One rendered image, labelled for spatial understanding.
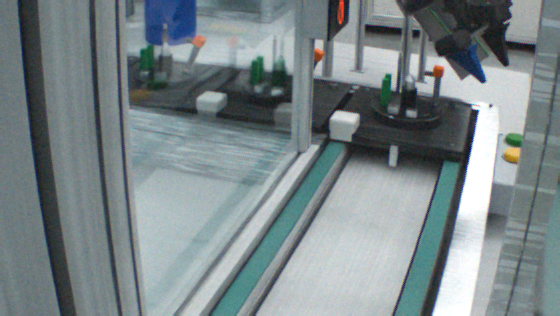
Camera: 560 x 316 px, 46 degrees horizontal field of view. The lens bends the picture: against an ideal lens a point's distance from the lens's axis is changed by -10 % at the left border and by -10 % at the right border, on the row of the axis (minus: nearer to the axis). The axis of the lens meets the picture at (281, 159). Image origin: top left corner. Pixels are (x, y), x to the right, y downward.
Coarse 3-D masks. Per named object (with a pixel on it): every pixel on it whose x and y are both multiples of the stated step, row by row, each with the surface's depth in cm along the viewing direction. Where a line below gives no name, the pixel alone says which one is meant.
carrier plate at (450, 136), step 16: (352, 96) 140; (368, 96) 141; (368, 112) 133; (448, 112) 135; (464, 112) 135; (368, 128) 127; (384, 128) 127; (448, 128) 128; (464, 128) 128; (368, 144) 124; (384, 144) 123; (400, 144) 122; (416, 144) 122; (432, 144) 122; (448, 144) 122; (464, 144) 124
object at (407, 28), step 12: (360, 0) 179; (360, 12) 181; (360, 24) 182; (408, 24) 144; (360, 36) 183; (408, 36) 145; (420, 36) 177; (324, 48) 153; (360, 48) 184; (408, 48) 147; (420, 48) 179; (324, 60) 154; (360, 60) 186; (408, 60) 148; (420, 60) 180; (324, 72) 155; (360, 72) 186; (408, 72) 149; (420, 72) 182
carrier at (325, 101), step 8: (320, 80) 148; (320, 88) 144; (344, 88) 144; (320, 96) 140; (328, 96) 140; (336, 96) 140; (344, 96) 141; (320, 104) 136; (328, 104) 136; (336, 104) 136; (312, 112) 132; (320, 112) 132; (328, 112) 133; (312, 120) 129; (320, 120) 129; (328, 120) 131; (312, 128) 127; (320, 128) 127
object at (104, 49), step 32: (96, 0) 53; (96, 32) 55; (96, 64) 57; (96, 96) 58; (128, 96) 60; (96, 128) 59; (128, 128) 61; (96, 160) 60; (128, 160) 62; (96, 192) 61; (128, 192) 63; (128, 224) 64; (128, 256) 64; (128, 288) 65
